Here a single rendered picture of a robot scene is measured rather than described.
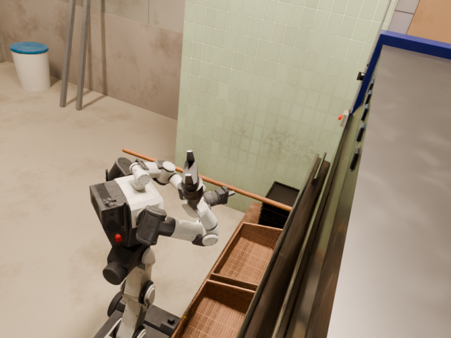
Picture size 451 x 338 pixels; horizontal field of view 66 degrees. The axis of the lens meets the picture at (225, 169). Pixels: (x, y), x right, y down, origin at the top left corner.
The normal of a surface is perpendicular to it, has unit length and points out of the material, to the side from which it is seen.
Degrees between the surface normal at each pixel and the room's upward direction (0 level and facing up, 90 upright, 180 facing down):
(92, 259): 0
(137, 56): 90
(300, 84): 90
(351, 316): 0
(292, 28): 90
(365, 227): 0
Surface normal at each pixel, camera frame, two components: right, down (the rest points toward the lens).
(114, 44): -0.43, 0.45
